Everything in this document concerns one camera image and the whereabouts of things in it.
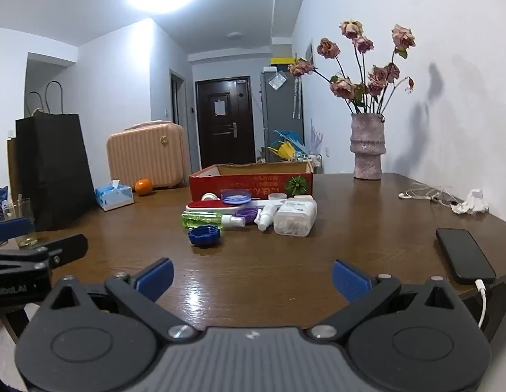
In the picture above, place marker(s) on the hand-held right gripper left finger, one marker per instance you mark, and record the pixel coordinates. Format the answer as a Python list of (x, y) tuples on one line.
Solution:
[(157, 278)]

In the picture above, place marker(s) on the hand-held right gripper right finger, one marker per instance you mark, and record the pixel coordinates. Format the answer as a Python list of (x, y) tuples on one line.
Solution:
[(350, 279)]

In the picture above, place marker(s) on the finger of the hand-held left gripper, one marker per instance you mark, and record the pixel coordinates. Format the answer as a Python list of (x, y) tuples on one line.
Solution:
[(67, 248), (12, 228)]

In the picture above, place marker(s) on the blue scalloped lid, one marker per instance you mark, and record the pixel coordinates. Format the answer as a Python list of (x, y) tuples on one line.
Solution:
[(205, 236)]

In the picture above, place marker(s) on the green spray bottle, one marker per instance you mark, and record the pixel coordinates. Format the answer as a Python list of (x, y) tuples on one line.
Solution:
[(200, 218)]

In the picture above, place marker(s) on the clear cotton swab container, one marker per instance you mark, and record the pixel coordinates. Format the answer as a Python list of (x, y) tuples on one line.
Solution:
[(294, 218)]

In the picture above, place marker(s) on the small white spray bottle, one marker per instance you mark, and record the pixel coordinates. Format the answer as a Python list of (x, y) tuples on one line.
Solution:
[(267, 214)]

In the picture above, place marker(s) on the purple lidded jar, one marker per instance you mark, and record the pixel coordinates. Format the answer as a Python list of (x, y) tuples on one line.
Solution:
[(247, 214)]

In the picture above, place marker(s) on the blue lidded round case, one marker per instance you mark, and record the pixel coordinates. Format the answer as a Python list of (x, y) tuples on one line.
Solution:
[(236, 197)]

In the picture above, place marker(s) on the red cardboard box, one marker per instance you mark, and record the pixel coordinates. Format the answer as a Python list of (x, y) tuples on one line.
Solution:
[(245, 183)]

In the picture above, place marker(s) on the drinking glass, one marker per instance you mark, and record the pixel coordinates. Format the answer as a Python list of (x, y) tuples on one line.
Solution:
[(22, 209)]

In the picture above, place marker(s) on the brown paper bag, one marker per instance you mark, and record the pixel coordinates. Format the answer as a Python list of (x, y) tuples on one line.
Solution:
[(12, 163)]

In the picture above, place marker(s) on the blue tissue box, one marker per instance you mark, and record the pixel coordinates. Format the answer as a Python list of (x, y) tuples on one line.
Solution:
[(114, 198)]

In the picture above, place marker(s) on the black paper bag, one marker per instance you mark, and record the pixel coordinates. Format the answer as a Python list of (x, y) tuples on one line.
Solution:
[(52, 171)]

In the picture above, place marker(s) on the red lint brush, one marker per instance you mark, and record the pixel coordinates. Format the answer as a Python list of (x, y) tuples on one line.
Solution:
[(204, 205)]

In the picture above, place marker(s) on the orange fruit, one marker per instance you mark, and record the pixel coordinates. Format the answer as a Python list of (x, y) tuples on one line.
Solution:
[(143, 187)]

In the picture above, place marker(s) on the white round cap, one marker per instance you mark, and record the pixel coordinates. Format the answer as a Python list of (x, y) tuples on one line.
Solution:
[(211, 197)]

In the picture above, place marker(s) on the black smartphone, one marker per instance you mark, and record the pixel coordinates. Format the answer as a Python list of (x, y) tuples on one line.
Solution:
[(465, 255)]

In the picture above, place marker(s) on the pink ribbed suitcase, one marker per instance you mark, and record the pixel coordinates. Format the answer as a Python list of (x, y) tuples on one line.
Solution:
[(146, 155)]

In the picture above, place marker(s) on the pink ceramic vase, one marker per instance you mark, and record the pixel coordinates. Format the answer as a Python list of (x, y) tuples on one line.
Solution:
[(367, 147)]

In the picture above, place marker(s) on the crumpled white tissue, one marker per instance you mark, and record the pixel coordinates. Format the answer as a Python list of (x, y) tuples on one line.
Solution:
[(471, 204)]

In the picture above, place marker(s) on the dark brown entrance door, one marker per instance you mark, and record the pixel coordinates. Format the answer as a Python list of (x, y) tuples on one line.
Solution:
[(224, 139)]

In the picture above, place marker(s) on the blue folded item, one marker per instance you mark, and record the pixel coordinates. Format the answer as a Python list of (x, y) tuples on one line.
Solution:
[(286, 135)]

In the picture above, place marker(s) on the grey refrigerator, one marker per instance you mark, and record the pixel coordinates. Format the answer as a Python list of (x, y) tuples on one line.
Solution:
[(277, 114)]

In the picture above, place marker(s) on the white door notice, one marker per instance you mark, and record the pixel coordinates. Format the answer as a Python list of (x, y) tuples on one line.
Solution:
[(220, 107)]

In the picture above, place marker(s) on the bunch of dried roses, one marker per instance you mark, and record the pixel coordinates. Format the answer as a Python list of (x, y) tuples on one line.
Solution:
[(361, 85)]

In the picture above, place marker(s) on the clear plastic bag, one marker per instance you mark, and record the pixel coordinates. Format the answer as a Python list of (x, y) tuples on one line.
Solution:
[(277, 80)]

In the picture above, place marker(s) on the yellow box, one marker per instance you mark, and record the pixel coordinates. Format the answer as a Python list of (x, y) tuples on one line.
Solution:
[(283, 59)]

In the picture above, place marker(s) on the purple wall decal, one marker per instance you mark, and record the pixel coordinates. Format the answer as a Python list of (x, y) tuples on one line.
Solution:
[(317, 135)]

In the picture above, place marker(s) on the interior doorway frame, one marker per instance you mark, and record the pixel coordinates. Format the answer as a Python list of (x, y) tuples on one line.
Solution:
[(177, 98)]

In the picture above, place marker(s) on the framed wall picture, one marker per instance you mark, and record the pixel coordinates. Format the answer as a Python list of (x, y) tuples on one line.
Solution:
[(310, 52)]

